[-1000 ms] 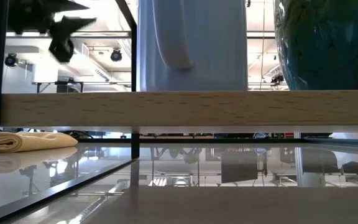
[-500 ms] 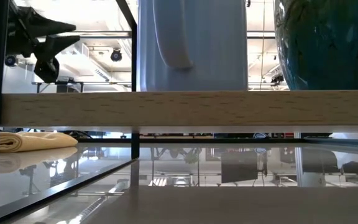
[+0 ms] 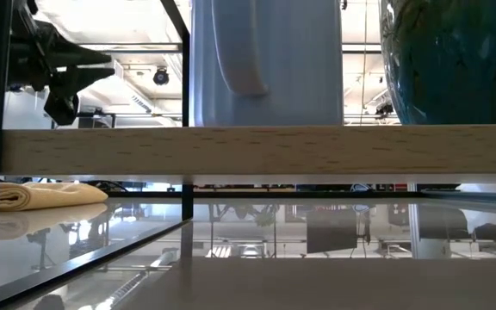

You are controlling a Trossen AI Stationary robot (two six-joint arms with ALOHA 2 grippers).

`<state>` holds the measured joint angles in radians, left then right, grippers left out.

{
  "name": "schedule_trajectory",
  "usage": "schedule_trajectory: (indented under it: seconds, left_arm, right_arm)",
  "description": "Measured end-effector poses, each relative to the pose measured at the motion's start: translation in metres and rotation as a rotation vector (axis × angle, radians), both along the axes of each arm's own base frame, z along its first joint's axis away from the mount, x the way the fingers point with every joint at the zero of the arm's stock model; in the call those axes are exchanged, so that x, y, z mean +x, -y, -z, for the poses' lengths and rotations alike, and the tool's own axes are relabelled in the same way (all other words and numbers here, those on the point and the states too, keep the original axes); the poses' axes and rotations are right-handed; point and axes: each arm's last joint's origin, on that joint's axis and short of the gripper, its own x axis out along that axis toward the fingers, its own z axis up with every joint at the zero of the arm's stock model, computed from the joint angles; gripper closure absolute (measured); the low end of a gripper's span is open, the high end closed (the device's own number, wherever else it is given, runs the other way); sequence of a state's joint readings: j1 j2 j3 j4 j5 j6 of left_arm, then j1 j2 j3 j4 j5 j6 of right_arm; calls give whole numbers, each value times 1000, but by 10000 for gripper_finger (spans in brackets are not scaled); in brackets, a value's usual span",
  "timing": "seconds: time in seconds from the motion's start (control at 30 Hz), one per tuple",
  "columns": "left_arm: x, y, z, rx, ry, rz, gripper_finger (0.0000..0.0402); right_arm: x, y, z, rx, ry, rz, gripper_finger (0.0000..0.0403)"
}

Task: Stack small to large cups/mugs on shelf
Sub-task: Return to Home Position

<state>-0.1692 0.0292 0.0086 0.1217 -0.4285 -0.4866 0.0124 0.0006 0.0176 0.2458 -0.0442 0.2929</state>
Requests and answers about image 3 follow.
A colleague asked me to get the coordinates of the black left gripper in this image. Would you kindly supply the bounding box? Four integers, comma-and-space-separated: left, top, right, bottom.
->
6, 0, 116, 127

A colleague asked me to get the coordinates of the light blue mug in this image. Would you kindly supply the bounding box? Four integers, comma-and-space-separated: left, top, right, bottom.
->
189, 0, 344, 127

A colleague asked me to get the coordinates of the yellow folded cloth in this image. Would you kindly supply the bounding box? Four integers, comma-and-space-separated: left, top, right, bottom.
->
0, 181, 109, 213

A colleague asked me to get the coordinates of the black ceiling spotlight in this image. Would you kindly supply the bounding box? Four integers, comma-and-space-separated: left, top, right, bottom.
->
152, 67, 171, 86

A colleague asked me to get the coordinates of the wooden tray board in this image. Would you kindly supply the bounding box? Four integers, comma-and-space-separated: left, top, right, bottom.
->
0, 0, 496, 307

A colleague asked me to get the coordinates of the brown glazed mug teal base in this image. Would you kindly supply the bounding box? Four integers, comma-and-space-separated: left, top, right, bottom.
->
379, 0, 496, 127

